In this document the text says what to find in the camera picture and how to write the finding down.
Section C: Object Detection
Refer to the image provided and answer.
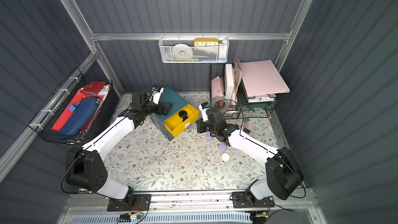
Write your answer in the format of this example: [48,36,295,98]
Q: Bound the black wire side basket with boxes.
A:
[28,68,119,146]

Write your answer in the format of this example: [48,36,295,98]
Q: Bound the white tape roll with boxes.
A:
[172,44,193,60]

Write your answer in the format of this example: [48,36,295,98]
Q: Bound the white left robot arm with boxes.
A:
[61,87,173,201]

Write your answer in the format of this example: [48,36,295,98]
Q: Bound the purple earphone case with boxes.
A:
[218,143,228,152]
[206,132,213,141]

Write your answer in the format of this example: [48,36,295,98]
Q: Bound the white wire wall basket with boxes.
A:
[158,35,230,63]

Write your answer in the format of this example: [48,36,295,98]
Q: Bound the white book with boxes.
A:
[223,64,235,106]

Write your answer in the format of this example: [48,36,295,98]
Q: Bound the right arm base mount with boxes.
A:
[230,191,275,208]

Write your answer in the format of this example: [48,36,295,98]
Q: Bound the black earphone case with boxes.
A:
[178,111,188,118]

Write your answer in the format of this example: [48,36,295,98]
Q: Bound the yellow drawer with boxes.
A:
[164,104,199,137]

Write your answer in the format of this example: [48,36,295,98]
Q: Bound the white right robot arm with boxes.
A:
[197,103,307,204]

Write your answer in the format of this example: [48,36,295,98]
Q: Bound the teal drawer cabinet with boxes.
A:
[149,86,190,142]

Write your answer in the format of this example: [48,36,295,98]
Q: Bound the pink notebook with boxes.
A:
[211,76,224,99]

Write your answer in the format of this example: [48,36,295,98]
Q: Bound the blue pencil pouch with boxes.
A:
[59,96,99,140]

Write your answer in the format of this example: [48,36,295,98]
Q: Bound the black wire desk rack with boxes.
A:
[223,81,277,119]

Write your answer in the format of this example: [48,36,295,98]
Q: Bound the yellow clock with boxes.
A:
[194,37,219,47]

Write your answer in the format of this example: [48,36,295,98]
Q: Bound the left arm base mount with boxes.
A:
[107,194,152,212]

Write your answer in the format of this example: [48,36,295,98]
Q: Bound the red folder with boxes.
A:
[51,81,112,137]

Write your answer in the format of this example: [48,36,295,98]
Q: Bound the pink foam board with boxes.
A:
[240,60,290,97]

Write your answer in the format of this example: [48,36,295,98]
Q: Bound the white earphone case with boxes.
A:
[221,152,231,162]

